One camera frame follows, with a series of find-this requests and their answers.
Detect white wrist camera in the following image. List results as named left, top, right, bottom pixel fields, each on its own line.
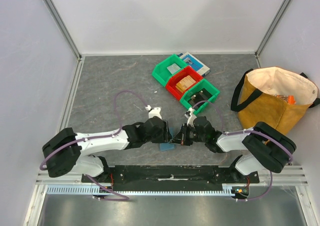
left=184, top=107, right=197, bottom=127
left=145, top=105, right=162, bottom=119

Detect green bin near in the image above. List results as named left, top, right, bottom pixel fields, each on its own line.
left=180, top=79, right=220, bottom=115

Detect blue card holder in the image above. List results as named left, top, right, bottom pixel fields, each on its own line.
left=159, top=127, right=176, bottom=152

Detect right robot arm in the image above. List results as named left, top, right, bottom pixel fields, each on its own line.
left=171, top=116, right=297, bottom=183

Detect black items in bin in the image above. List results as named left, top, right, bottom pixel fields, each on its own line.
left=188, top=89, right=212, bottom=110

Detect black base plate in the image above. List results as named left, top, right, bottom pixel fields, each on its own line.
left=94, top=165, right=260, bottom=191

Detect green bin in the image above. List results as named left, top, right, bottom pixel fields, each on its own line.
left=151, top=54, right=187, bottom=87
left=180, top=79, right=220, bottom=115

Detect orange item in bag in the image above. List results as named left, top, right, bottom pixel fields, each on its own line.
left=286, top=95, right=296, bottom=105

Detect blue white box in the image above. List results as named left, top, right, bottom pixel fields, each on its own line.
left=178, top=52, right=211, bottom=77

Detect green bin far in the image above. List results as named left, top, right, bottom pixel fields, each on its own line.
left=151, top=54, right=187, bottom=87

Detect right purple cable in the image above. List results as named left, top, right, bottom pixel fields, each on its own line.
left=192, top=100, right=294, bottom=203

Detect brown cards in bin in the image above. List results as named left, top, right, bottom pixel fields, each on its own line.
left=175, top=75, right=196, bottom=92

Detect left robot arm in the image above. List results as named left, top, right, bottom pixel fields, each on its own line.
left=40, top=116, right=172, bottom=182

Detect white cable duct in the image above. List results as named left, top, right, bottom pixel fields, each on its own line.
left=46, top=184, right=235, bottom=196

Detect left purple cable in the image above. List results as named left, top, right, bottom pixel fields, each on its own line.
left=39, top=90, right=150, bottom=201

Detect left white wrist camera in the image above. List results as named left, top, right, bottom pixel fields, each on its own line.
left=145, top=105, right=162, bottom=119

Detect purple cable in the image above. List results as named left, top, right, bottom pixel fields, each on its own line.
left=192, top=100, right=294, bottom=203
left=39, top=90, right=150, bottom=201

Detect yellow tote bag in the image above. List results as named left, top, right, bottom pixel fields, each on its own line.
left=230, top=67, right=320, bottom=135

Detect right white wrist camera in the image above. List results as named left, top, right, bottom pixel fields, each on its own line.
left=184, top=107, right=197, bottom=127

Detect grey card in bin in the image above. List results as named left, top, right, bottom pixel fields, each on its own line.
left=167, top=63, right=181, bottom=75

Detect red bin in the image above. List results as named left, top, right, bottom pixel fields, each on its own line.
left=165, top=66, right=203, bottom=101

